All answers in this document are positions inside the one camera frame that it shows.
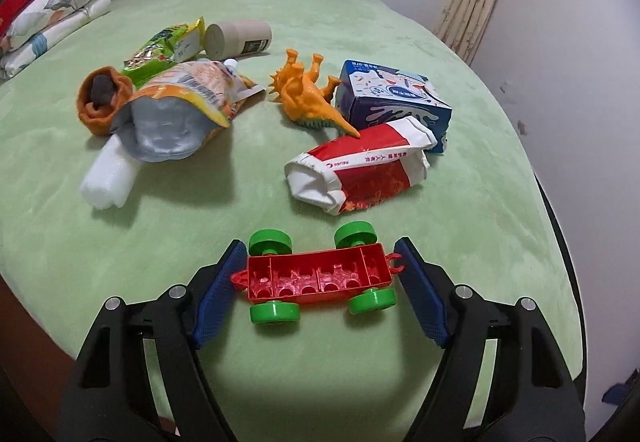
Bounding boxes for red toy wagon green wheels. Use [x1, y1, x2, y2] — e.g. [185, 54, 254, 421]
[230, 221, 404, 325]

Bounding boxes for white cylindrical bottle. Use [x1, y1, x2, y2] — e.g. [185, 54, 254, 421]
[204, 20, 272, 60]

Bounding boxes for red white snack bag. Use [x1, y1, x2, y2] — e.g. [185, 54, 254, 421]
[284, 117, 436, 215]

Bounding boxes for white foam stick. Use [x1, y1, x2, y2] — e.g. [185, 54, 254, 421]
[79, 134, 142, 210]

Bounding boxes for orange rolled sock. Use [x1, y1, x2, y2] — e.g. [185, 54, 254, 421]
[76, 67, 134, 136]

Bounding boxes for green bed blanket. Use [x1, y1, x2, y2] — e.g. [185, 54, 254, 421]
[1, 0, 582, 441]

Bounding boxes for blue cake box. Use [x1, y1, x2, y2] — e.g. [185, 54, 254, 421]
[335, 60, 452, 154]

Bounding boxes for folded white quilt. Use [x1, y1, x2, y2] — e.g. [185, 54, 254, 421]
[1, 0, 112, 81]

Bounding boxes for green snack bag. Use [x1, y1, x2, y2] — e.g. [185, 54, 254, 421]
[120, 18, 205, 87]

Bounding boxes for orange toy dinosaur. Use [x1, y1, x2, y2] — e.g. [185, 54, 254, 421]
[268, 48, 360, 139]

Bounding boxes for orange silver snack bag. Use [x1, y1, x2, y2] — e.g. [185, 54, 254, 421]
[111, 59, 264, 163]

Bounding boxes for floral white pillow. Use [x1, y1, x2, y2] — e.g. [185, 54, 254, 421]
[1, 0, 91, 53]

